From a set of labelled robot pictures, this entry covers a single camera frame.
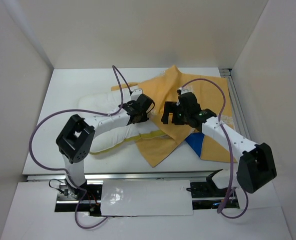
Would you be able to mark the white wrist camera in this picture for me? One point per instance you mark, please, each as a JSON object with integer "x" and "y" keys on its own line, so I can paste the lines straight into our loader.
{"x": 181, "y": 91}
{"x": 136, "y": 93}

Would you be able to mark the white cover plate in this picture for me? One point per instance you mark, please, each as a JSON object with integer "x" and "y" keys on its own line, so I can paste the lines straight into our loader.
{"x": 135, "y": 198}

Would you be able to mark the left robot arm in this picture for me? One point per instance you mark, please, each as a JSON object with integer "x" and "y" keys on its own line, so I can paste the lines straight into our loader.
{"x": 76, "y": 137}

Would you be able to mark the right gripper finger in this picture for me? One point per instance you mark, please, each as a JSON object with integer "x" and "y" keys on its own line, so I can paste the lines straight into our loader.
{"x": 168, "y": 109}
{"x": 176, "y": 116}

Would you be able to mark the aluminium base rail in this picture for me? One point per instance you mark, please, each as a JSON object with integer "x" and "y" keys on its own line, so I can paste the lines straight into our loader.
{"x": 128, "y": 176}

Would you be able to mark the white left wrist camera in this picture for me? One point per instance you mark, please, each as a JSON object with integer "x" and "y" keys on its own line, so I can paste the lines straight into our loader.
{"x": 136, "y": 93}

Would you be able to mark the Mickey Mouse pillowcase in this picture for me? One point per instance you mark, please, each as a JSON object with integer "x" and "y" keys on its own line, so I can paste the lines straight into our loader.
{"x": 211, "y": 92}

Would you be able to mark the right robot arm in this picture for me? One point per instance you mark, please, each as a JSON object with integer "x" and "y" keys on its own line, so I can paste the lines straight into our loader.
{"x": 255, "y": 162}

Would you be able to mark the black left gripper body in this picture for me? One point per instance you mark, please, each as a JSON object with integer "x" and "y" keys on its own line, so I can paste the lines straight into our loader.
{"x": 143, "y": 117}

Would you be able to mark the aluminium side rail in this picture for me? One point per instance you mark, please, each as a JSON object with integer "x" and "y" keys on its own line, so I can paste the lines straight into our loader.
{"x": 237, "y": 112}

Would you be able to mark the white pillow yellow edge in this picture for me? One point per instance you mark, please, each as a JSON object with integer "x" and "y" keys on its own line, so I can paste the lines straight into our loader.
{"x": 112, "y": 131}

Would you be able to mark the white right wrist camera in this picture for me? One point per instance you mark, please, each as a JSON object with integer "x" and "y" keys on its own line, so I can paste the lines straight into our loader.
{"x": 181, "y": 91}

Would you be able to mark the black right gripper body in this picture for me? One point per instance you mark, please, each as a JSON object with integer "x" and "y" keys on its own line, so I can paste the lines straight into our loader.
{"x": 186, "y": 114}

